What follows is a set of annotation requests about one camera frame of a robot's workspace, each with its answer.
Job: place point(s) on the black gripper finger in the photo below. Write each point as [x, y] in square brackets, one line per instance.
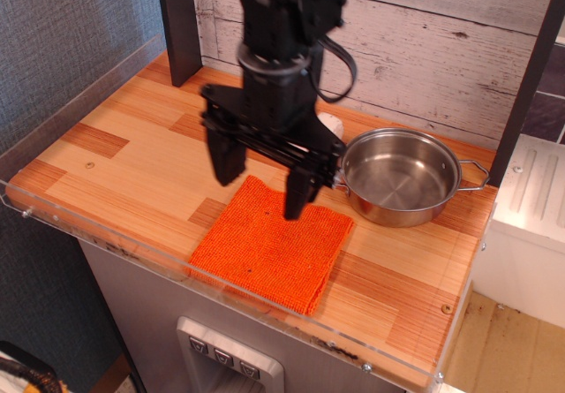
[227, 156]
[302, 187]

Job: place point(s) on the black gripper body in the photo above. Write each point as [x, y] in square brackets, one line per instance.
[275, 116]

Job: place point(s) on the orange knitted cloth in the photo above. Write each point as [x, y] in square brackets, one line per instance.
[287, 262]

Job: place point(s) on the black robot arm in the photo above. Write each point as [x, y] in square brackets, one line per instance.
[287, 35]

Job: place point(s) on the white red toy food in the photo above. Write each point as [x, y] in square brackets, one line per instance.
[333, 123]

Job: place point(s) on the stainless steel pot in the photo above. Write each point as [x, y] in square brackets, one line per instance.
[400, 178]

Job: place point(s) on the grey toy fridge cabinet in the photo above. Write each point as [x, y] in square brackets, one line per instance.
[146, 305]

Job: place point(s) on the silver dispenser panel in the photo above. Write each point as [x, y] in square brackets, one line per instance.
[210, 355]

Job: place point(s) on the white plastic cabinet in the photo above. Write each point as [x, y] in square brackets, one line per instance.
[521, 260]

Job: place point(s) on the yellow black object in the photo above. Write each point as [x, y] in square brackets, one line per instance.
[16, 377]

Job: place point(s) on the dark grey left post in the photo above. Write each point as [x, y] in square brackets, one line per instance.
[182, 39]

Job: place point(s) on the dark grey post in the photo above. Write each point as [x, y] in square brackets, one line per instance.
[182, 39]
[541, 52]

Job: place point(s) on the clear acrylic guard rail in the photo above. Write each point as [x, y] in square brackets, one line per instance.
[133, 173]

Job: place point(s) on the dark grey right post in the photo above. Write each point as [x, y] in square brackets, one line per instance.
[541, 52]

